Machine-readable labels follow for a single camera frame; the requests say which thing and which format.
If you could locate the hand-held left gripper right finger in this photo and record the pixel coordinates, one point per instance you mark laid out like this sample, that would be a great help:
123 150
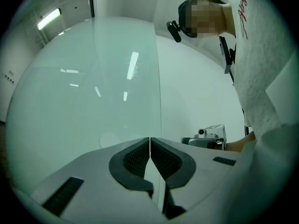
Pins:
205 171

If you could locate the person's right forearm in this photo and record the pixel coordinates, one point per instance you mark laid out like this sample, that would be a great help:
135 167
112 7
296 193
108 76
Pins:
238 144

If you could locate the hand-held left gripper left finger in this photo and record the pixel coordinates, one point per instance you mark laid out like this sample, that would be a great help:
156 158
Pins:
93 171

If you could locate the person's grey t-shirt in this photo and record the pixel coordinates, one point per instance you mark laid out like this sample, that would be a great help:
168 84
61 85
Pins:
257 55

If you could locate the row of wall switches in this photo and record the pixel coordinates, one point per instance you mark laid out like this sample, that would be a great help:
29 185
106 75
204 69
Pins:
9 78

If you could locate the black head camera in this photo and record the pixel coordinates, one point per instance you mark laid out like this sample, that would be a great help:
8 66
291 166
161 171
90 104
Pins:
174 32

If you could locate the frosted glass door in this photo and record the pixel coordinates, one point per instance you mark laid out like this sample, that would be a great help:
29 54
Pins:
93 101

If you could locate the ceiling strip light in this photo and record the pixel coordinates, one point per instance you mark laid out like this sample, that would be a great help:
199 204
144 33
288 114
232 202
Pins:
49 18

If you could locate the person's head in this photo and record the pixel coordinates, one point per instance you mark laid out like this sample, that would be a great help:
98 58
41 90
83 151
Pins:
205 17

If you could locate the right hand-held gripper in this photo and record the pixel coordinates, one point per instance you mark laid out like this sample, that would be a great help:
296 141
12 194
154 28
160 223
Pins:
215 134

